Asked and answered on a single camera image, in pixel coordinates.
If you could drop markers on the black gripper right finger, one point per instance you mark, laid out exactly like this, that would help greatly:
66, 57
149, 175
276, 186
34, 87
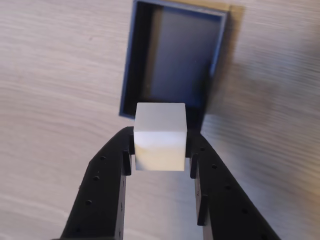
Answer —
225, 212

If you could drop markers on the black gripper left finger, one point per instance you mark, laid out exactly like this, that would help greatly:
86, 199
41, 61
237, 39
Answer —
100, 200

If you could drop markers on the white cube block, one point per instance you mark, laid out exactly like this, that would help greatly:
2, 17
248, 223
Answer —
160, 135

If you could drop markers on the dark rectangular open box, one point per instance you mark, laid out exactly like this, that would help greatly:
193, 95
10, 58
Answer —
180, 62

